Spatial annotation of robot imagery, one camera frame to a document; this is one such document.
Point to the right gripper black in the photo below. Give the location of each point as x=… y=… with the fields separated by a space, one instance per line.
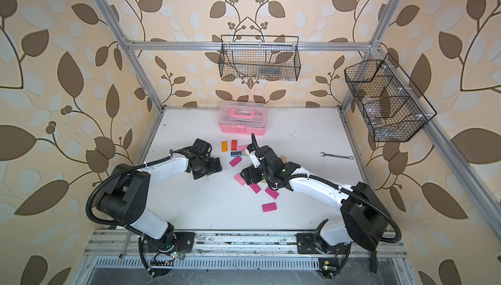
x=251 y=169

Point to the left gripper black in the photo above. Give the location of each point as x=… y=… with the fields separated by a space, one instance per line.
x=213 y=168

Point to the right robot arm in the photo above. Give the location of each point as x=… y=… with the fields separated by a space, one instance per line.
x=362 y=218

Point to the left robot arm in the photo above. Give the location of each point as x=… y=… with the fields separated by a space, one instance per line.
x=121 y=199

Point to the magenta block right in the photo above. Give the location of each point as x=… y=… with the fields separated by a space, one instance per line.
x=272 y=193

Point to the magenta block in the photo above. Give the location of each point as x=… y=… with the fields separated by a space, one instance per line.
x=256 y=188
x=269 y=207
x=272 y=193
x=235 y=161

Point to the magenta block middle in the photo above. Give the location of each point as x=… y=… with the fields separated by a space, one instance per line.
x=256 y=188

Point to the orange block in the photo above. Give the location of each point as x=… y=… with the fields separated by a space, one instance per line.
x=224 y=146

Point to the magenta block upper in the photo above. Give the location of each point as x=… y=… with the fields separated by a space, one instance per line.
x=235 y=161

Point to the magenta block bottom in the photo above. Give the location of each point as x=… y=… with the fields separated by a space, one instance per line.
x=269 y=207

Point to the blue striped block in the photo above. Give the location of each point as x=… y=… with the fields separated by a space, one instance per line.
x=236 y=153

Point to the red block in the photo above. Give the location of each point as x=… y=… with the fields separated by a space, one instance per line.
x=234 y=145

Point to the pink plastic storage box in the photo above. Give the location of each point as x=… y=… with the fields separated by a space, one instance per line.
x=243 y=118

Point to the silver wrench on table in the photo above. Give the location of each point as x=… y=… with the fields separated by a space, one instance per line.
x=323 y=154

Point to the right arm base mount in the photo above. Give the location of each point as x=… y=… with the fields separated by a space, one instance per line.
x=310 y=243

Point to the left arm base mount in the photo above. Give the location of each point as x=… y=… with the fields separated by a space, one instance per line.
x=167 y=248

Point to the black wire basket back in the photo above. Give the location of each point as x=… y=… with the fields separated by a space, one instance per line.
x=269 y=57

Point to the black wire basket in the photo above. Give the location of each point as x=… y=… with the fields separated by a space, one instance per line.
x=269 y=57
x=393 y=109

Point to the aluminium frame rail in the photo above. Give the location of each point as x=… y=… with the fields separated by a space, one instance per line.
x=238 y=257

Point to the black wire basket right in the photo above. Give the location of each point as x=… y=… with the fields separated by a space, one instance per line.
x=393 y=109

